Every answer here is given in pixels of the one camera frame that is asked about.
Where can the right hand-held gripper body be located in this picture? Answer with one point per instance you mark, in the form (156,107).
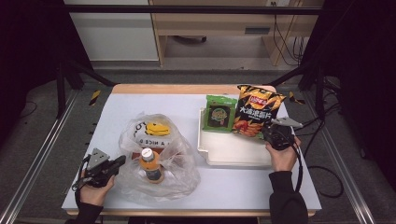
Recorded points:
(278,137)

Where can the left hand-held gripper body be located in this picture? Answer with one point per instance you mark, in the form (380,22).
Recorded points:
(98,174)

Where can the orange juice bottle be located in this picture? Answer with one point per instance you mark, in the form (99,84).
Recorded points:
(151,168)

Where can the black and orange chips bag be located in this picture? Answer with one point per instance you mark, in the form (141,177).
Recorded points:
(255,112)

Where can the white plastic tray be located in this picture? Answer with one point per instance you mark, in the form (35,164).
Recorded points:
(236,151)

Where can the clear printed plastic bag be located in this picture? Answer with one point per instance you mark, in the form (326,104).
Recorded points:
(180,174)

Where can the green seaweed snack packet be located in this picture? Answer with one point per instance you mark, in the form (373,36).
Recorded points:
(219,113)

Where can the person's left hand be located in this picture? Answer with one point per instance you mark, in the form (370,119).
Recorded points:
(96,194)

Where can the person's right hand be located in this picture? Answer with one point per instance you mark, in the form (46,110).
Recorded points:
(283,160)

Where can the black metal stand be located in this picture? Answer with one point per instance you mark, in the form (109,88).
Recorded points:
(61,93)
(319,93)

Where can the white table mat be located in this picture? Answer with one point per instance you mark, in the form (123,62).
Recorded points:
(130,102)

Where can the black curtain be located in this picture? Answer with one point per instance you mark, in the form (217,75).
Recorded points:
(364,77)
(28,46)

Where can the white cabinet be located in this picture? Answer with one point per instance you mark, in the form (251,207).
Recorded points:
(115,37)

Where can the light wooden desk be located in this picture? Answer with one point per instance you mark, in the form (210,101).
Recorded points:
(211,23)

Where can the aluminium floor rail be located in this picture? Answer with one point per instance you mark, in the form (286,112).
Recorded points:
(355,193)
(46,143)

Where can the black horizontal frame bar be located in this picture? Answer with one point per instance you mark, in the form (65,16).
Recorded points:
(186,9)

